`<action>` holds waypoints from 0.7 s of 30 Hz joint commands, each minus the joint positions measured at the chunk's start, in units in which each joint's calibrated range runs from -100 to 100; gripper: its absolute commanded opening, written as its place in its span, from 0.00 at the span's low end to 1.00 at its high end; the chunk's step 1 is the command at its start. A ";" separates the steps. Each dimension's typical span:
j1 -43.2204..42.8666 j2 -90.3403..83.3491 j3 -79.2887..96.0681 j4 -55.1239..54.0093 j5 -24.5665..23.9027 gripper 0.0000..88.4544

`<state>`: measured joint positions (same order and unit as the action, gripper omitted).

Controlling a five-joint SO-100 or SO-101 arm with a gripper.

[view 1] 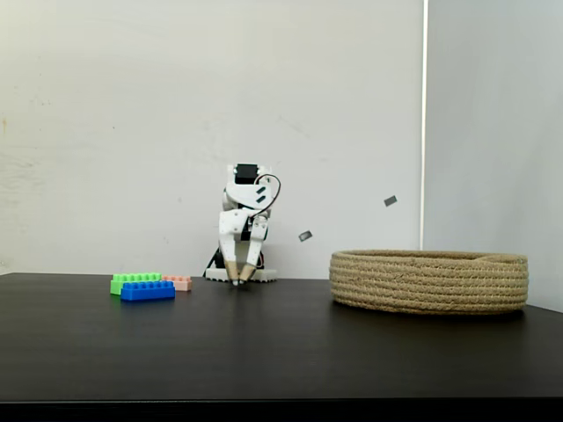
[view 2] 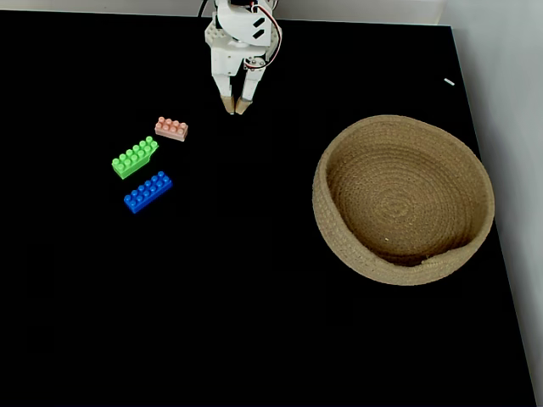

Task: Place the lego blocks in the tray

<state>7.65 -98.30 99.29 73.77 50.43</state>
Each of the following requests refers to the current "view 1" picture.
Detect pink lego block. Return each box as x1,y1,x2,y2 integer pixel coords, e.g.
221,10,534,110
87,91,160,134
161,275,194,293

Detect blue lego block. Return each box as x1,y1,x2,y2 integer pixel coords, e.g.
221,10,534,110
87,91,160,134
120,280,176,302

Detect green lego block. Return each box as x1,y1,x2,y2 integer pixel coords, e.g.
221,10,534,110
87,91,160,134
109,272,163,295

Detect red gripper servo cable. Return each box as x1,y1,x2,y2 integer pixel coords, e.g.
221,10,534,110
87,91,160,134
249,173,283,220

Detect woven rope basket tray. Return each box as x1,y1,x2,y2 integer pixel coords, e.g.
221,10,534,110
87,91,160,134
329,249,530,316

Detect white vertical wall trim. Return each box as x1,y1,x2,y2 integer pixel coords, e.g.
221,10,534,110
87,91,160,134
420,0,430,251

